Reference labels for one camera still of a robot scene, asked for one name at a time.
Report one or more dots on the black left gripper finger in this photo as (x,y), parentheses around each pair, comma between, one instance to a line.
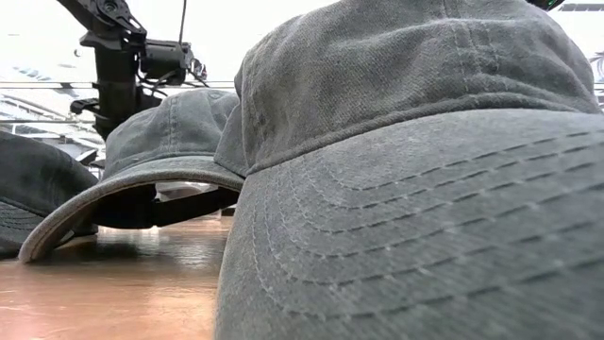
(122,208)

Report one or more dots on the grey washed cotton cap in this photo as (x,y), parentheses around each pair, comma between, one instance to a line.
(424,212)
(179,127)
(38,189)

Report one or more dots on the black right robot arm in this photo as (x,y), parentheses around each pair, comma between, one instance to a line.
(545,4)

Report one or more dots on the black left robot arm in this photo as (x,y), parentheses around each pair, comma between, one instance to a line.
(108,14)

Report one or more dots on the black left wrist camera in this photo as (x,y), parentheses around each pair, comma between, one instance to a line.
(165,59)

